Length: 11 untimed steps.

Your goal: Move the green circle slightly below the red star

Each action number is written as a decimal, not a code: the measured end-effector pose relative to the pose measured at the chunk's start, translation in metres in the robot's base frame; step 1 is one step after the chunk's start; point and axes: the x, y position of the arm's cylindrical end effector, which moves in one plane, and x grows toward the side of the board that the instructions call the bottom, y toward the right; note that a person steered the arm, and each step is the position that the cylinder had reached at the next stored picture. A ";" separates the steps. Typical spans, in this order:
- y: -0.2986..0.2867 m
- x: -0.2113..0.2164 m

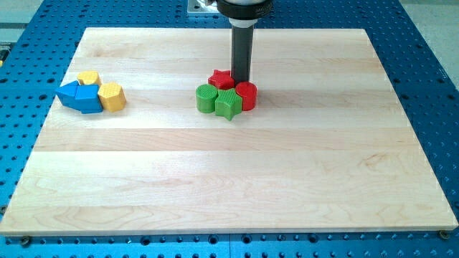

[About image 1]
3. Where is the black robot arm flange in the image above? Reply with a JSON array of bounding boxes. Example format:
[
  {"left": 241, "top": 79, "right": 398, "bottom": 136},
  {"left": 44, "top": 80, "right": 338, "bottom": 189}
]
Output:
[{"left": 217, "top": 0, "right": 273, "bottom": 20}]

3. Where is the green star block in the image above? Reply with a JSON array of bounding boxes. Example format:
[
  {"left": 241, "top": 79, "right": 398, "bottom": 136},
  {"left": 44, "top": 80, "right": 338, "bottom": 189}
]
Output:
[{"left": 215, "top": 88, "right": 242, "bottom": 120}]

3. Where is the red star block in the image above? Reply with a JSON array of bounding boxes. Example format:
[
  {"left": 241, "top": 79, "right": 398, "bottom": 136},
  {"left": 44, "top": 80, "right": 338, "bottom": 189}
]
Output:
[{"left": 207, "top": 70, "right": 235, "bottom": 90}]

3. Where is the green cylinder block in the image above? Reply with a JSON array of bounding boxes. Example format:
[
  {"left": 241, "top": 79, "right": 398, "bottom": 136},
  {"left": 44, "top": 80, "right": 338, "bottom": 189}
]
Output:
[{"left": 195, "top": 84, "right": 218, "bottom": 113}]

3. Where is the red cylinder block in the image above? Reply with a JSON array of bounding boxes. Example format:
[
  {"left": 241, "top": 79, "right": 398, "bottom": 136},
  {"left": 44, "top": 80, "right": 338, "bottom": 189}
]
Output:
[{"left": 235, "top": 82, "right": 257, "bottom": 111}]

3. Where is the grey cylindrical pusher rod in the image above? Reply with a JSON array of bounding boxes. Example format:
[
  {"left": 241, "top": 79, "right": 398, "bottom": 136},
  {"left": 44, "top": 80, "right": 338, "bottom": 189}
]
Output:
[{"left": 229, "top": 18, "right": 257, "bottom": 84}]

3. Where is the yellow hexagon block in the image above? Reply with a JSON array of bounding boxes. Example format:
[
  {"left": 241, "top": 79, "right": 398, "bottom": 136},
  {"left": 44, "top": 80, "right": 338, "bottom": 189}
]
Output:
[{"left": 98, "top": 82, "right": 126, "bottom": 113}]

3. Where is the silver metal mounting plate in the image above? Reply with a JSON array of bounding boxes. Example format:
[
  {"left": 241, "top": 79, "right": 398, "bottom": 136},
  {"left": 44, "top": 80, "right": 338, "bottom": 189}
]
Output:
[{"left": 186, "top": 0, "right": 218, "bottom": 14}]

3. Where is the blue cube block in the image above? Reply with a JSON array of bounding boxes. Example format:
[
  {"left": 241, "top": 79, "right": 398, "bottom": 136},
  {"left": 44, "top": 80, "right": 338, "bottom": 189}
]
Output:
[{"left": 75, "top": 85, "right": 103, "bottom": 114}]

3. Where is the yellow pentagon block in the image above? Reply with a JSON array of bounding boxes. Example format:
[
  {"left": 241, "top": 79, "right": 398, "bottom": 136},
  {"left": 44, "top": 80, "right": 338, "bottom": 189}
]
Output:
[{"left": 77, "top": 70, "right": 101, "bottom": 86}]

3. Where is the blue triangle block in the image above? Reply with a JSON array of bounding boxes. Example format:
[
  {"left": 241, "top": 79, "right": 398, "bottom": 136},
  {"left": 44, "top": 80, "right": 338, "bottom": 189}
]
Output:
[{"left": 55, "top": 80, "right": 79, "bottom": 109}]

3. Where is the left front board screw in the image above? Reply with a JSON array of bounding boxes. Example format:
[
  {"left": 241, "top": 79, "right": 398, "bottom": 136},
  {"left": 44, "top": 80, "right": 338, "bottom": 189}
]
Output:
[{"left": 19, "top": 236, "right": 32, "bottom": 247}]

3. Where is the board screw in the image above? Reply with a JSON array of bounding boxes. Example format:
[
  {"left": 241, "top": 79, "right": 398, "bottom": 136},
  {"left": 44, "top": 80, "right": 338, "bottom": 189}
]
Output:
[
  {"left": 19, "top": 236, "right": 32, "bottom": 247},
  {"left": 438, "top": 230, "right": 450, "bottom": 240}
]

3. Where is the right front board screw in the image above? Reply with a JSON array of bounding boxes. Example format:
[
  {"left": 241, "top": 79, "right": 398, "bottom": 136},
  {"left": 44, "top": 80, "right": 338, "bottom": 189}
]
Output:
[{"left": 438, "top": 230, "right": 450, "bottom": 240}]

